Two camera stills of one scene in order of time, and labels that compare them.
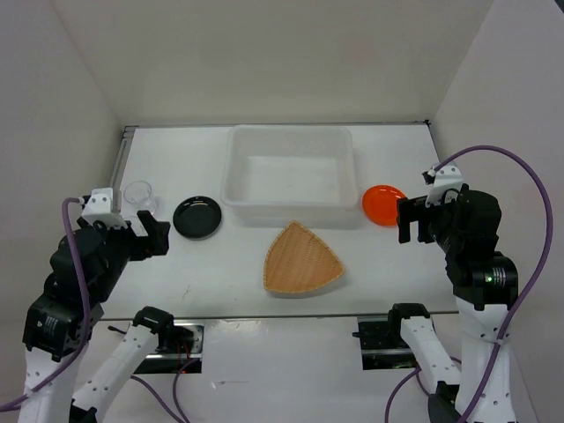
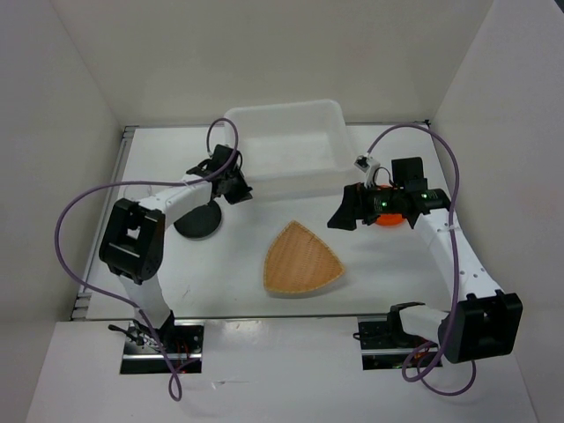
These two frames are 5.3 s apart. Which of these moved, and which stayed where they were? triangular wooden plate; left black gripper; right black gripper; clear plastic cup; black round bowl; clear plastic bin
Moved: clear plastic bin; right black gripper; left black gripper
Stayed: triangular wooden plate; clear plastic cup; black round bowl
